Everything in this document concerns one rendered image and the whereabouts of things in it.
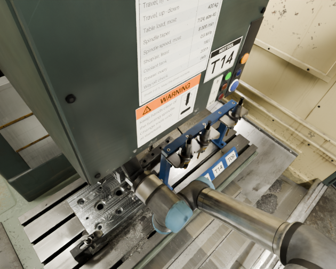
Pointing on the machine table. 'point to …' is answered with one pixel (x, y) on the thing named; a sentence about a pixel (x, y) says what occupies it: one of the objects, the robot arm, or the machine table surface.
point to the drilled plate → (128, 204)
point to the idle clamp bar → (154, 153)
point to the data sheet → (173, 42)
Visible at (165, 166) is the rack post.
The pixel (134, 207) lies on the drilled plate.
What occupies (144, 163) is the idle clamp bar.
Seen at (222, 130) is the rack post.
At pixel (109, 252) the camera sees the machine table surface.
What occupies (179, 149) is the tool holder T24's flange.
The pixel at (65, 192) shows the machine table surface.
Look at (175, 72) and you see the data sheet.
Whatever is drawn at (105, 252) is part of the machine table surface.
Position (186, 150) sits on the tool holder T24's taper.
